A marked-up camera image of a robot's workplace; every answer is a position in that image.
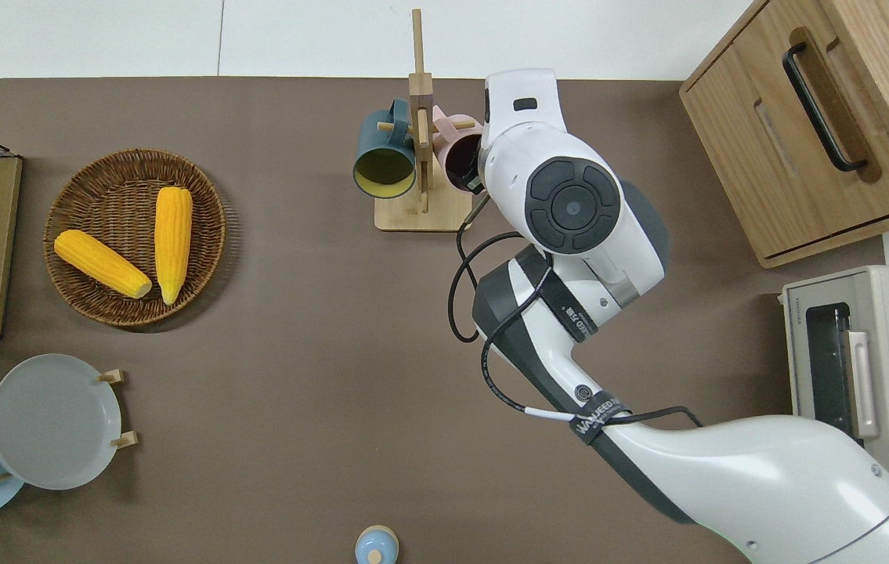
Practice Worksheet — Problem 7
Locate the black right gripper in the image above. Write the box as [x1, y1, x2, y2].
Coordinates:
[466, 145, 490, 197]

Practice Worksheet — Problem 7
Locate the pink mug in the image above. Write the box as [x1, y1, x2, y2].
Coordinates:
[432, 114, 486, 195]

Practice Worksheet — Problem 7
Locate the wooden mug tree stand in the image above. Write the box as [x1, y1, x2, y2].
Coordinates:
[374, 8, 473, 233]

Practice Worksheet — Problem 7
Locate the dark mug with yellow inside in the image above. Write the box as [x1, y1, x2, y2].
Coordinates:
[352, 97, 418, 199]

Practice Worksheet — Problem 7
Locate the brown table mat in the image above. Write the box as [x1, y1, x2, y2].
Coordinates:
[0, 76, 886, 564]

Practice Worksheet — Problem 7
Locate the yellow corn cob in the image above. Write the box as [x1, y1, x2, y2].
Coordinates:
[53, 229, 154, 300]
[154, 186, 194, 306]

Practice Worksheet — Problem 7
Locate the wooden cabinet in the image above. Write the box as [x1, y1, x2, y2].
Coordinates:
[679, 0, 889, 269]

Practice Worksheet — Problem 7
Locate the brown woven wicker tray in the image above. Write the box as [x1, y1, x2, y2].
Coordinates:
[43, 148, 227, 327]

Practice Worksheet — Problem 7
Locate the blue bell on wooden base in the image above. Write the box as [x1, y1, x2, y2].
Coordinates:
[355, 525, 399, 564]

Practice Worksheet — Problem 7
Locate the wooden plate rack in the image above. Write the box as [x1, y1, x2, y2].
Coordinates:
[0, 368, 139, 483]

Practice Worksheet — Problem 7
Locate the grey plate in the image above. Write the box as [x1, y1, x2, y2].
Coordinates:
[0, 353, 123, 491]

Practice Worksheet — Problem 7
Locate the black cabinet handle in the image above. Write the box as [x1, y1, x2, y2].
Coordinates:
[782, 41, 869, 173]

